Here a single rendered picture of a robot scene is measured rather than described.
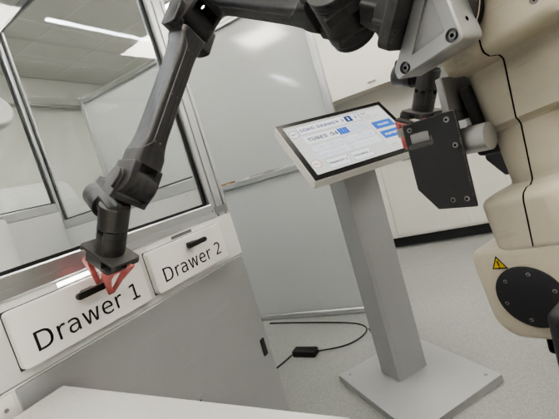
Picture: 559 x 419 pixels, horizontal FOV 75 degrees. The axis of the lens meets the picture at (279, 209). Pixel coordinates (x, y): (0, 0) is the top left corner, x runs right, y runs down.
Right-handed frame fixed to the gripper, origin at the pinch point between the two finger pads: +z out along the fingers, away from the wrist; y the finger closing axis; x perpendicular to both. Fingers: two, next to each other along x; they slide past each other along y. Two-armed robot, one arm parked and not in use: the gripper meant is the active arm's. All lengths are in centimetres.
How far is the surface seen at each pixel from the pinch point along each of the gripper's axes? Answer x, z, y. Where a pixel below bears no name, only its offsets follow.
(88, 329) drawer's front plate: 5.1, 7.2, -2.2
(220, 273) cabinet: -38.7, 11.9, -3.5
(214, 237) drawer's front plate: -39.0, 1.7, 1.7
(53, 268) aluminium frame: 6.5, -2.9, 7.8
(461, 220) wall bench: -298, 33, -74
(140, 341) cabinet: -6.0, 15.4, -6.0
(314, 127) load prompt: -92, -31, 2
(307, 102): -166, -32, 40
